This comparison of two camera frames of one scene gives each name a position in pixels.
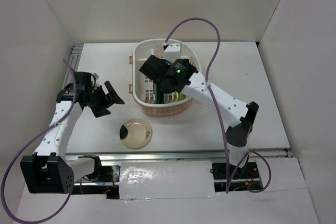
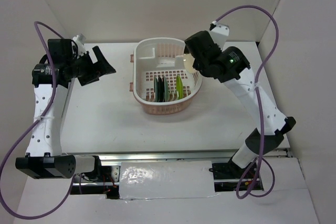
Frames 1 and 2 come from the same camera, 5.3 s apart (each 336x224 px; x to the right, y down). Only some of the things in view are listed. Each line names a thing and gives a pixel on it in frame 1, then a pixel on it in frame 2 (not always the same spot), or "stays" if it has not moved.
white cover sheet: (171, 179) stays
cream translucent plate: (139, 134) -> (188, 61)
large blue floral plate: (161, 97) stays
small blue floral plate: (155, 93) stays
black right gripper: (167, 62) -> (195, 64)
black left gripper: (112, 97) -> (104, 67)
